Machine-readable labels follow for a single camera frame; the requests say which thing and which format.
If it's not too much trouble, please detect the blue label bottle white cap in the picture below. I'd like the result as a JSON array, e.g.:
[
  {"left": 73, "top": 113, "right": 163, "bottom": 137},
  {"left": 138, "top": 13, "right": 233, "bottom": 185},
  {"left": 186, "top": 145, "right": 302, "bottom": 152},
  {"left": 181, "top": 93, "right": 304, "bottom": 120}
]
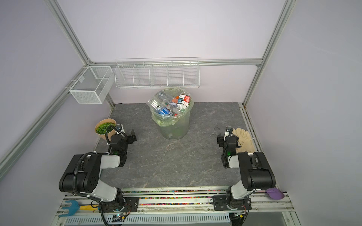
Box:
[{"left": 157, "top": 105, "right": 174, "bottom": 116}]

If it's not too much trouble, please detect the clear bottle blue cap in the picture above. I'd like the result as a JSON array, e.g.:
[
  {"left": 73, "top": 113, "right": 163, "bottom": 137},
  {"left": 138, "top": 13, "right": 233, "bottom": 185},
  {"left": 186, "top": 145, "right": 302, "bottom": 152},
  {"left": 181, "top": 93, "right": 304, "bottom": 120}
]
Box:
[{"left": 155, "top": 90, "right": 178, "bottom": 105}]

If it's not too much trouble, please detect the red label cola bottle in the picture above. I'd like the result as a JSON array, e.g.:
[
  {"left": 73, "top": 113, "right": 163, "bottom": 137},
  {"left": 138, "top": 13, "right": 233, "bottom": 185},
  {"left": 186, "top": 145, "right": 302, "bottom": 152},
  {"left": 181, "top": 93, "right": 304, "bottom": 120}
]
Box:
[{"left": 177, "top": 94, "right": 191, "bottom": 109}]

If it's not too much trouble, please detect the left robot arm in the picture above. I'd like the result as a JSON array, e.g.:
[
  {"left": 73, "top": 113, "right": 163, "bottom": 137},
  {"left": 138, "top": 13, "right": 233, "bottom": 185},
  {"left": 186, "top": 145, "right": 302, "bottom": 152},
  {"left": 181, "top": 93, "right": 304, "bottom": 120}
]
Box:
[{"left": 58, "top": 124, "right": 139, "bottom": 214}]

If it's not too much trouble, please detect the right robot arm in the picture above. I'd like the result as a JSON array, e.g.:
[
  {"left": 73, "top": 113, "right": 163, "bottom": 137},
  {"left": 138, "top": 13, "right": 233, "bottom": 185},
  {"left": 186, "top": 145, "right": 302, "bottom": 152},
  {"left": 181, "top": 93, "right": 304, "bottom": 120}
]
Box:
[{"left": 213, "top": 127, "right": 276, "bottom": 211}]

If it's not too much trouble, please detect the green bagged waste bin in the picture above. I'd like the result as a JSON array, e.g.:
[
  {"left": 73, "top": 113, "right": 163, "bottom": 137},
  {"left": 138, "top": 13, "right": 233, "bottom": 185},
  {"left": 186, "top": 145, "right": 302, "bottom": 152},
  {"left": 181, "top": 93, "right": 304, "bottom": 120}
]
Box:
[{"left": 147, "top": 87, "right": 194, "bottom": 140}]

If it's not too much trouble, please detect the beige wooden brush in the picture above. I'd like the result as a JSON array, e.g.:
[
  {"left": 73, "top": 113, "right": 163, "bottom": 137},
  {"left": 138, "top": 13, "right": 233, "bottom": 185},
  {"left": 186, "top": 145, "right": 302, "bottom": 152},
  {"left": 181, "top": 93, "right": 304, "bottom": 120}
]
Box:
[{"left": 232, "top": 128, "right": 256, "bottom": 153}]

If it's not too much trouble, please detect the beige plant pot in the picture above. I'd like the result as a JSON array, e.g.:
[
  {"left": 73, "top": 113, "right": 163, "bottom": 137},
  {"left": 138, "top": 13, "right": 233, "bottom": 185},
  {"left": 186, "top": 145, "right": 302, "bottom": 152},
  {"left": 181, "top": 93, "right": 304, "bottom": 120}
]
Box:
[{"left": 95, "top": 118, "right": 117, "bottom": 140}]

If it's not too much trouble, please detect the green artificial plant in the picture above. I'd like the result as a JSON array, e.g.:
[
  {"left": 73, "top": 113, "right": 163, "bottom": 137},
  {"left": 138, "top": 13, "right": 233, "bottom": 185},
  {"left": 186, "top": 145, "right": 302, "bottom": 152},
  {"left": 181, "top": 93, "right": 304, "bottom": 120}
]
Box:
[{"left": 95, "top": 122, "right": 116, "bottom": 135}]

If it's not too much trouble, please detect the white mesh side basket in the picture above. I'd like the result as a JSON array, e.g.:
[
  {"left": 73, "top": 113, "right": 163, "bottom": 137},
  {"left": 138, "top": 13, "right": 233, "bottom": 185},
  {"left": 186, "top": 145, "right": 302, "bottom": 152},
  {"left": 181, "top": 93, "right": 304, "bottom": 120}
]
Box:
[{"left": 69, "top": 66, "right": 115, "bottom": 104}]

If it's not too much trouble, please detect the purple pink tool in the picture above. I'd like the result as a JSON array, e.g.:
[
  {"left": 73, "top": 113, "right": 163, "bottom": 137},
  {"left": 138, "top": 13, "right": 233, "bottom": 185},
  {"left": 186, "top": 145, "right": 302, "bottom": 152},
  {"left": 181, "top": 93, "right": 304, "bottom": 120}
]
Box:
[{"left": 256, "top": 187, "right": 285, "bottom": 200}]

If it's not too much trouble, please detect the blue yellow garden fork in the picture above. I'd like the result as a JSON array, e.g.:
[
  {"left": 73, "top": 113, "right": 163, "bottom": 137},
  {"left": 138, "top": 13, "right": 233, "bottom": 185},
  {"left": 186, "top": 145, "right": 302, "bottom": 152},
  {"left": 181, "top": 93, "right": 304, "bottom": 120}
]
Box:
[{"left": 59, "top": 200, "right": 99, "bottom": 217}]

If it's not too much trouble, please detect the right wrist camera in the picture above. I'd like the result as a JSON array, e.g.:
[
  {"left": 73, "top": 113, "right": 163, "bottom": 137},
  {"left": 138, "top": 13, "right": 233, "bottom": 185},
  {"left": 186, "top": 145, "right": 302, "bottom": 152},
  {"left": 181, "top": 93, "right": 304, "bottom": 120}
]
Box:
[{"left": 224, "top": 126, "right": 233, "bottom": 138}]

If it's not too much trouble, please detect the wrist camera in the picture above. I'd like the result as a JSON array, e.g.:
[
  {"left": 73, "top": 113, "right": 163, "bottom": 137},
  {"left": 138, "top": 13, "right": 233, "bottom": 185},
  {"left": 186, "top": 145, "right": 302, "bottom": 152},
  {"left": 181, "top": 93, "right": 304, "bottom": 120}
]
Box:
[
  {"left": 224, "top": 126, "right": 233, "bottom": 138},
  {"left": 115, "top": 124, "right": 125, "bottom": 134}
]

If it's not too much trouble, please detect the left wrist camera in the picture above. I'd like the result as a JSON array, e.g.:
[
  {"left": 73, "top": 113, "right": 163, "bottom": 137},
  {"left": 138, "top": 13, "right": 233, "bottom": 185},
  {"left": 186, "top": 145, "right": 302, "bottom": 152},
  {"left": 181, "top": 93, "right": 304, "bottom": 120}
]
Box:
[{"left": 115, "top": 124, "right": 125, "bottom": 134}]

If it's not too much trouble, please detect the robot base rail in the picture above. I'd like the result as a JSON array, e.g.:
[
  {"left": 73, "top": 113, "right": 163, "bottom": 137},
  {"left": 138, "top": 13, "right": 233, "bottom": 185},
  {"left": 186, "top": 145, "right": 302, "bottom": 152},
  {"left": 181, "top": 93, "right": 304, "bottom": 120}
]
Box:
[{"left": 53, "top": 186, "right": 300, "bottom": 226}]

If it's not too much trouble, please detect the white wire wall basket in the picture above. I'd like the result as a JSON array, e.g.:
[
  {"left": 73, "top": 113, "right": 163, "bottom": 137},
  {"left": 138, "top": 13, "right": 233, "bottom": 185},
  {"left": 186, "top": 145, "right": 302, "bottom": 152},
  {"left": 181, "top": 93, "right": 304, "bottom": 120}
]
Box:
[{"left": 114, "top": 57, "right": 200, "bottom": 89}]

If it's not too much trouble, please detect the right aluminium frame post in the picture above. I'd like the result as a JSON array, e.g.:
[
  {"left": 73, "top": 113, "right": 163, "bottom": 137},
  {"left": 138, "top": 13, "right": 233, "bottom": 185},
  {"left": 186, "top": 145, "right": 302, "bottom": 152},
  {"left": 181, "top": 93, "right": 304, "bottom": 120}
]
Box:
[{"left": 242, "top": 0, "right": 297, "bottom": 107}]

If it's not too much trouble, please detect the aluminium frame corner post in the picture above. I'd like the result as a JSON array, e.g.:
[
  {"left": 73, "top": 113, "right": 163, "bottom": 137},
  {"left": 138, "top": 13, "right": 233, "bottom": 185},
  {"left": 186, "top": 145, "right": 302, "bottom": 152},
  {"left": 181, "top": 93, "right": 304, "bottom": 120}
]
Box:
[{"left": 44, "top": 0, "right": 92, "bottom": 66}]

